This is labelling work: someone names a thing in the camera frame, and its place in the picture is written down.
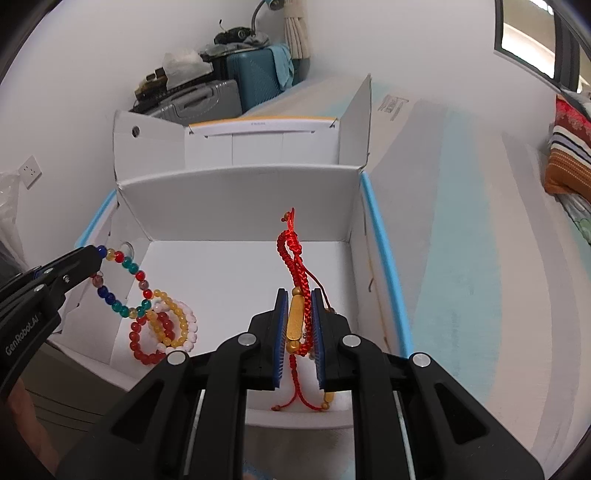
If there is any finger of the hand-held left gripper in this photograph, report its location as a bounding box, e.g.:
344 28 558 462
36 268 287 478
41 257 100 302
28 246 106 278

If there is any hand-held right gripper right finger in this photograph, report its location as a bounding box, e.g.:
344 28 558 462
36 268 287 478
311 288 543 480

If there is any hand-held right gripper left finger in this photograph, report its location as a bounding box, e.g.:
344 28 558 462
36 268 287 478
58 288 289 480

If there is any multicolour glass bead bracelet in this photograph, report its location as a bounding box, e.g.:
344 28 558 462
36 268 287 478
95 247 155 319

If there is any pink and white bead bracelet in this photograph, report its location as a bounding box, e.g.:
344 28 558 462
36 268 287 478
150 300 199 354

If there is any red bead bracelet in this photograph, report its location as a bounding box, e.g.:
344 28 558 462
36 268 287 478
129 310 176 366

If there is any white and yellow cardboard box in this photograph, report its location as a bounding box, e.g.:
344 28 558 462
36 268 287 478
48 73 414 430

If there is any yellow bead bracelet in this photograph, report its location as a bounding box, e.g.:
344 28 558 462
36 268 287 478
147 290 191 349

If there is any person's left forearm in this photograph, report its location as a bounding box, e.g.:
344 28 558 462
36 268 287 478
0 378 61 480

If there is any clear plastic bag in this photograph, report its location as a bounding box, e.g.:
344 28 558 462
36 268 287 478
0 171 29 278

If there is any striped bed sheet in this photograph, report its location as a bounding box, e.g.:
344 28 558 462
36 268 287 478
245 74 591 462

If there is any dark box of items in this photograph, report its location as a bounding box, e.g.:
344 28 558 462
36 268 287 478
135 67 171 100

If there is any grey suitcase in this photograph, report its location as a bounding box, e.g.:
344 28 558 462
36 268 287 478
131 78 244 126

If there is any white plastic bag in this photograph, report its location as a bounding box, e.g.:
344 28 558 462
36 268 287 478
161 48 215 78

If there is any teal suitcase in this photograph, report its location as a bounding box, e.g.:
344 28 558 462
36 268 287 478
222 44 296 114

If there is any black bag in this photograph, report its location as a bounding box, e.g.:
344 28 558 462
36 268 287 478
201 25 271 58

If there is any teal cloth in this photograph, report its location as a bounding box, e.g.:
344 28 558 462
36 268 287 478
270 44 296 90

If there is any floral pillow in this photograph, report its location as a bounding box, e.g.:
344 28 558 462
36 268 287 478
556 88 591 259

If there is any beige curtain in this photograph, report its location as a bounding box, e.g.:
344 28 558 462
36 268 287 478
283 0 315 61

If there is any orange striped pillow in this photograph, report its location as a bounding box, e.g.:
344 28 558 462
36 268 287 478
544 95 591 206

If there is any teal desk lamp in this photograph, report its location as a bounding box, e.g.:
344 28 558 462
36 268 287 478
250 0 284 35

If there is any window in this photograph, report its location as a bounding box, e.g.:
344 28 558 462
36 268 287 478
494 0 591 93

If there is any white wall socket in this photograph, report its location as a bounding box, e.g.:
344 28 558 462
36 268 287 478
18 154 43 190

